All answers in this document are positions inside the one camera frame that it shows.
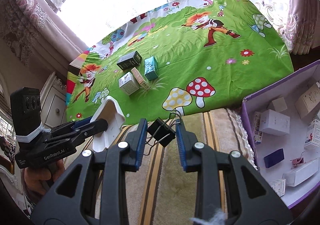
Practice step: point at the black binder clip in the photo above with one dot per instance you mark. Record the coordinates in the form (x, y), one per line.
(161, 132)

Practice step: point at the white plastic holder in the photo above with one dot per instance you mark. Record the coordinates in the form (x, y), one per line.
(110, 111)

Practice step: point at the black product box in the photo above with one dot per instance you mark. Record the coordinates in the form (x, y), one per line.
(129, 60)

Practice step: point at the teal foil box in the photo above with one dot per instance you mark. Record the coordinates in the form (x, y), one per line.
(151, 68)

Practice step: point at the beige cardboard box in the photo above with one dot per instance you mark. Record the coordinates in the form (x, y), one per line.
(308, 101)

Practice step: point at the white music box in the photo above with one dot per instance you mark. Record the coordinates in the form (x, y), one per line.
(128, 84)

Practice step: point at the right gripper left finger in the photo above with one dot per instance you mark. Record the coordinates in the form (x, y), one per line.
(92, 189)

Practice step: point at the dark blue small box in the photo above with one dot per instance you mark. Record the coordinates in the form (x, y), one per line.
(274, 158)

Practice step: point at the left hand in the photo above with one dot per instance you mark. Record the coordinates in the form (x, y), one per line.
(34, 177)

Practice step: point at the green cartoon tablecloth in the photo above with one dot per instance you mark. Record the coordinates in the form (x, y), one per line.
(210, 54)

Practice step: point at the white medicine box red figure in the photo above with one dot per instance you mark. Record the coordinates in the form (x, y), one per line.
(312, 135)

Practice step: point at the white medicine box grey text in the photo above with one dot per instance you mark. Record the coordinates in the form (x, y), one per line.
(278, 186)

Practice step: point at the pink curtain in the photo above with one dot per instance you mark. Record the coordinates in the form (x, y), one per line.
(37, 37)

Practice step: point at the small white cube box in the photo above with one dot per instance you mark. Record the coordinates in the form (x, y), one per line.
(279, 105)

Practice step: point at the striped sofa cushion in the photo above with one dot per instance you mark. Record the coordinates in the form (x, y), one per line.
(160, 192)

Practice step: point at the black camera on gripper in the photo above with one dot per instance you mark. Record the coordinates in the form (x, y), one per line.
(25, 110)

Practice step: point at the pink binder clip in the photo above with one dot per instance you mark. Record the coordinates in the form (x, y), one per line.
(298, 161)

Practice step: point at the purple cardboard box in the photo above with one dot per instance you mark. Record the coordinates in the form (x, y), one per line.
(269, 130)

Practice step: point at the large white box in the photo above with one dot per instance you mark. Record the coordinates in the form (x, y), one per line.
(300, 174)

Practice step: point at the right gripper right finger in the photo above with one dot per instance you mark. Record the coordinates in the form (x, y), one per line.
(229, 189)

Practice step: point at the white nightstand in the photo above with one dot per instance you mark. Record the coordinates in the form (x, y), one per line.
(53, 102)

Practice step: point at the tan narrow box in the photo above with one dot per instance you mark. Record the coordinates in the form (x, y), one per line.
(140, 79)

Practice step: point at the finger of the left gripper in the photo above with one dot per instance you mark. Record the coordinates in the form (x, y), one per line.
(77, 136)
(79, 123)

